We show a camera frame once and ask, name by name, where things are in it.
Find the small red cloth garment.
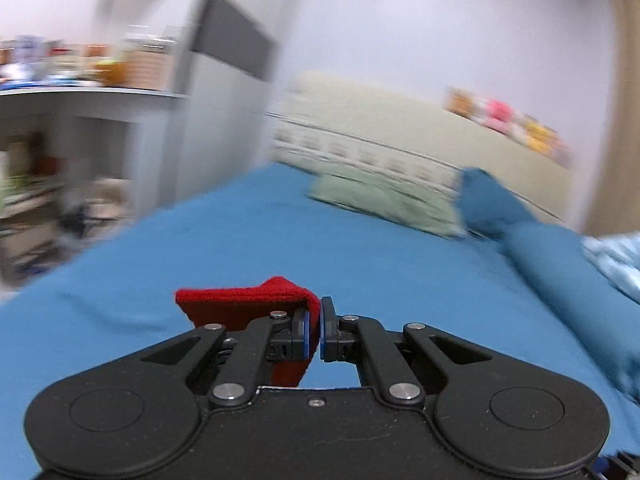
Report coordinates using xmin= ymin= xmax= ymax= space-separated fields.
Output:
xmin=174 ymin=275 xmax=321 ymax=389

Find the blue bolster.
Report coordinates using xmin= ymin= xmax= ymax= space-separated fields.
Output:
xmin=499 ymin=222 xmax=640 ymax=403

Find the blue pillow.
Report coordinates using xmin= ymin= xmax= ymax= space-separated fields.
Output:
xmin=457 ymin=167 xmax=538 ymax=242

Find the light blue patterned blanket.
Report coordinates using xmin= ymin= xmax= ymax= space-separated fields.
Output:
xmin=580 ymin=231 xmax=640 ymax=307

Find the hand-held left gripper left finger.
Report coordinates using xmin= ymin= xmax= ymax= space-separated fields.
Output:
xmin=141 ymin=308 xmax=311 ymax=409

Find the beige padded headboard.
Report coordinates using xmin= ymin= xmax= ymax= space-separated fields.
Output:
xmin=269 ymin=70 xmax=576 ymax=237

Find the row of plush toys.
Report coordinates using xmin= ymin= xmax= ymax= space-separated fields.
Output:
xmin=444 ymin=86 xmax=572 ymax=169

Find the blue bed sheet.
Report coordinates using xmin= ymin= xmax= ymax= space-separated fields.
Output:
xmin=0 ymin=162 xmax=640 ymax=463

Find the clutter of boxes and jars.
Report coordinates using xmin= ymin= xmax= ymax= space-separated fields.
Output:
xmin=0 ymin=24 xmax=177 ymax=92

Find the dark grey wall panel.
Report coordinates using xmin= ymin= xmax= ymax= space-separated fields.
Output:
xmin=191 ymin=0 xmax=277 ymax=82

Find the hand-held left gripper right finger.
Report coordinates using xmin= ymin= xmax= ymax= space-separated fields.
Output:
xmin=319 ymin=297 xmax=494 ymax=406

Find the white shelf unit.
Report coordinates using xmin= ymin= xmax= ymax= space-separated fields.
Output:
xmin=0 ymin=85 xmax=192 ymax=292

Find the beige curtain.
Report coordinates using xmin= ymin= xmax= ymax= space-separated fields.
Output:
xmin=584 ymin=0 xmax=640 ymax=237

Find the green pillow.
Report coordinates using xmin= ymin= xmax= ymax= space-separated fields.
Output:
xmin=307 ymin=172 xmax=467 ymax=238

